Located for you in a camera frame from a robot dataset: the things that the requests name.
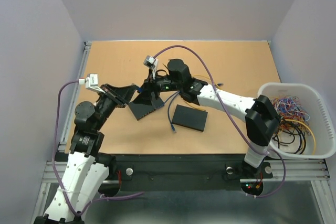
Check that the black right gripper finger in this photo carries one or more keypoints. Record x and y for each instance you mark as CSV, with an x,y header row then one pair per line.
x,y
156,101
148,86

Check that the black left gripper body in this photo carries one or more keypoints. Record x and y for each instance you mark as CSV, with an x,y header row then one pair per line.
x,y
106,107

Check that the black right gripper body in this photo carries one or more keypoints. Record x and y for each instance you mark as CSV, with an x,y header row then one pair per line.
x,y
166,84

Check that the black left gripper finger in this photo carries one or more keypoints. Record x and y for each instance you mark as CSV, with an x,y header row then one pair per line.
x,y
122,92
121,100

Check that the black switch with ports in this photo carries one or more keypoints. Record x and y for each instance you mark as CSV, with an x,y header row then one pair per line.
x,y
141,106

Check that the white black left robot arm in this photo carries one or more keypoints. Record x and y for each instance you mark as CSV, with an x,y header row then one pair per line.
x,y
86,167

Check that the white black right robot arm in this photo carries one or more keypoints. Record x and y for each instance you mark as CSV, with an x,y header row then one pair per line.
x,y
258,114

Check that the white plastic basket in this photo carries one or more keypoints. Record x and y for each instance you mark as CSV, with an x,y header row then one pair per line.
x,y
306,130

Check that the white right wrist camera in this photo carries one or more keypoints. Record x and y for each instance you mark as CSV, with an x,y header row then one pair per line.
x,y
152,64

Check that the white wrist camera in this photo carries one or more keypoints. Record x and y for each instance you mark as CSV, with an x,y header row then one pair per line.
x,y
152,64
90,82

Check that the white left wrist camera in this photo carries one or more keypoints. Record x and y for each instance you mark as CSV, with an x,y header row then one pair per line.
x,y
90,82

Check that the black flat switch box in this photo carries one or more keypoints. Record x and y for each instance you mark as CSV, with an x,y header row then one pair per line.
x,y
190,118

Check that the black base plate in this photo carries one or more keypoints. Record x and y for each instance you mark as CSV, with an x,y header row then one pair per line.
x,y
164,172

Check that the aluminium frame rails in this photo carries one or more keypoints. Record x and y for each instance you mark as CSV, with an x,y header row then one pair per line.
x,y
302,187

